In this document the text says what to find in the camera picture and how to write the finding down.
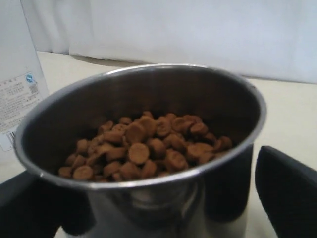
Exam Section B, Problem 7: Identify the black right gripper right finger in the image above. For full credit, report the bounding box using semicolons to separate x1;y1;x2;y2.
255;146;317;238

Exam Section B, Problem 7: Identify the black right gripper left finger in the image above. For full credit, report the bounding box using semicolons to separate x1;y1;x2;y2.
0;172;96;238

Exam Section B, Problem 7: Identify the steel mug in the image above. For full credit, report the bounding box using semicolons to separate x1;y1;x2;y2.
14;64;266;238

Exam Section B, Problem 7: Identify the clear plastic tall container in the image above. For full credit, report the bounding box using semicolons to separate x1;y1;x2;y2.
0;0;48;153

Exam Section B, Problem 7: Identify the white backdrop curtain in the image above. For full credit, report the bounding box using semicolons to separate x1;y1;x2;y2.
22;0;317;83

